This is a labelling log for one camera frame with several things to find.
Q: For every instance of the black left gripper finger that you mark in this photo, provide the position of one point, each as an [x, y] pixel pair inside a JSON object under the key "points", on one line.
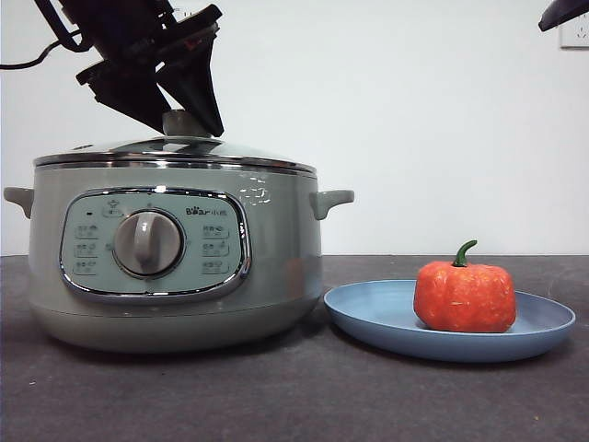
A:
{"points": [[129, 99], [198, 87]]}

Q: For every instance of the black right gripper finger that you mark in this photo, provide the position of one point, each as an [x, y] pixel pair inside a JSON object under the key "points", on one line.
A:
{"points": [[566, 14]]}

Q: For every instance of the glass lid with green knob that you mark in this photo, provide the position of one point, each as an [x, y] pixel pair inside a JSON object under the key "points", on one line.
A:
{"points": [[184, 149]]}

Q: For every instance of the orange pumpkin with green stem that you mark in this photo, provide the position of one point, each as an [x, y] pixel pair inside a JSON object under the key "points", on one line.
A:
{"points": [[465, 299]]}

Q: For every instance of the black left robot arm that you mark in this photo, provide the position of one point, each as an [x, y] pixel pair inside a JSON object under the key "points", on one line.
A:
{"points": [[115, 27]]}

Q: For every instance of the pale green electric steamer pot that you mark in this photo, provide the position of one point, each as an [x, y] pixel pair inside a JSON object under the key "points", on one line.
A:
{"points": [[184, 317]]}

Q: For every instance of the blue round plate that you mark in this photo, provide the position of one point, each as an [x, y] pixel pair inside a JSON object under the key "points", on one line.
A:
{"points": [[368, 313]]}

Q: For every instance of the white wall socket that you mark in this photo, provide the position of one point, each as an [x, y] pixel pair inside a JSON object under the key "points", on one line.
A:
{"points": [[575, 39]]}

